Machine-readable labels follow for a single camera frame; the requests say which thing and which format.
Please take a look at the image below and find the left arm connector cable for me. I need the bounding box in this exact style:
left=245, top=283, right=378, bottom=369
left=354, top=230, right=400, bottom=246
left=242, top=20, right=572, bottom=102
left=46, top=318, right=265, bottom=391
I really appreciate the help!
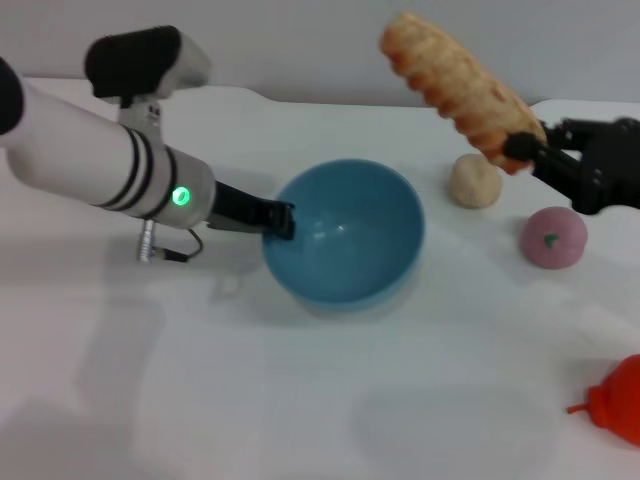
left=137, top=219, right=204, bottom=265

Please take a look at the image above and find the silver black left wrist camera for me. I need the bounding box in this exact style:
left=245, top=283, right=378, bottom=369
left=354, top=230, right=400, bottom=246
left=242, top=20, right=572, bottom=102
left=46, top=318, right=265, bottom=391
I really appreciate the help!
left=83, top=25, right=212, bottom=109

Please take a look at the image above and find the blue bowl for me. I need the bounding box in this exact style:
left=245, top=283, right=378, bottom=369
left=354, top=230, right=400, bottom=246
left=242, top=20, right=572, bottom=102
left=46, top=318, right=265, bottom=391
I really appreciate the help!
left=262, top=158, right=426, bottom=312

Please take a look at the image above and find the red orange plastic toy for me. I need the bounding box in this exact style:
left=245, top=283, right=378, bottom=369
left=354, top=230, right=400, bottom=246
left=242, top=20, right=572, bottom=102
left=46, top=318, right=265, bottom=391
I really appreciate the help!
left=567, top=353, right=640, bottom=449

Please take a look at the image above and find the pink peach bun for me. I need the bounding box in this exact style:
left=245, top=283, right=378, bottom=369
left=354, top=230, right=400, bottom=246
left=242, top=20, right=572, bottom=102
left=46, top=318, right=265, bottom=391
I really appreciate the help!
left=519, top=207, right=587, bottom=271

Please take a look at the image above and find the beige round bun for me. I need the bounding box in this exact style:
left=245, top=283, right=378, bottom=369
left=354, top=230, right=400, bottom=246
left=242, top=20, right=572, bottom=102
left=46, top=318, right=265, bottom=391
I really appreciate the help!
left=449, top=153, right=503, bottom=210

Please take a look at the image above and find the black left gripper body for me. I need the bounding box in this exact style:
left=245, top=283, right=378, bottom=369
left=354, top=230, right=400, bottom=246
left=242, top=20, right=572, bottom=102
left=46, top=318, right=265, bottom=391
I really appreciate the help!
left=207, top=180, right=281, bottom=235

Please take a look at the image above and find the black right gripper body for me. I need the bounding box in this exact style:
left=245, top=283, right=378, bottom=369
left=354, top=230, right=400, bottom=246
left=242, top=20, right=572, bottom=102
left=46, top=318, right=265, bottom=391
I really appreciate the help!
left=544, top=117, right=640, bottom=216

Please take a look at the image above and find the long rectangular toast bread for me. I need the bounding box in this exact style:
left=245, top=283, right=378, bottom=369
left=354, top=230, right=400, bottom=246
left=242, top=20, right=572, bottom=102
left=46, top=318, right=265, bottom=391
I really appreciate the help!
left=378, top=12, right=549, bottom=175

